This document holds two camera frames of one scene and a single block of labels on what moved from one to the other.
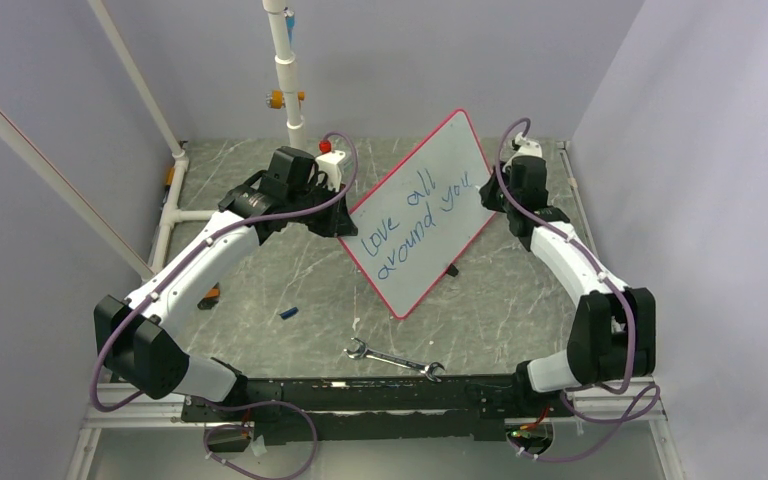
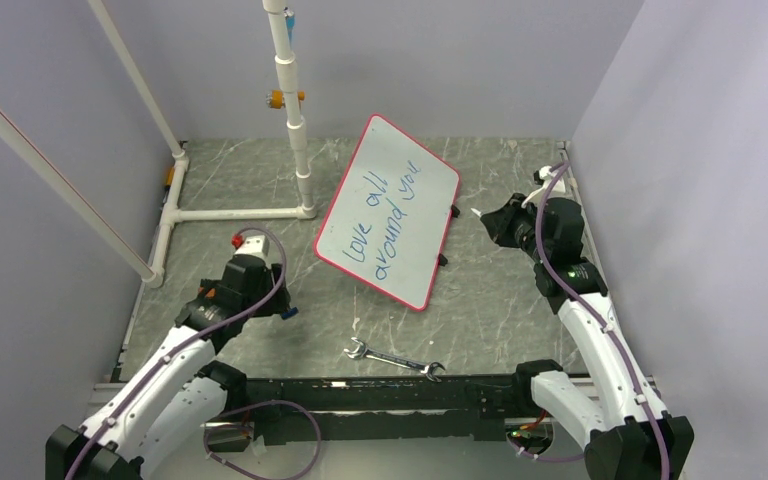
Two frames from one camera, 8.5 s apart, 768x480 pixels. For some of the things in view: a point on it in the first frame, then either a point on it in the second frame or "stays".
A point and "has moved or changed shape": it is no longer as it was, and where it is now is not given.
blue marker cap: (289, 313) stays
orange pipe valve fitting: (275, 99) stays
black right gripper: (488, 193) -> (500, 222)
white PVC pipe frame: (172, 215) stays
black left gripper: (337, 222) -> (278, 304)
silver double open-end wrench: (365, 352) stays
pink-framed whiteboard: (412, 236) has moved or changed shape
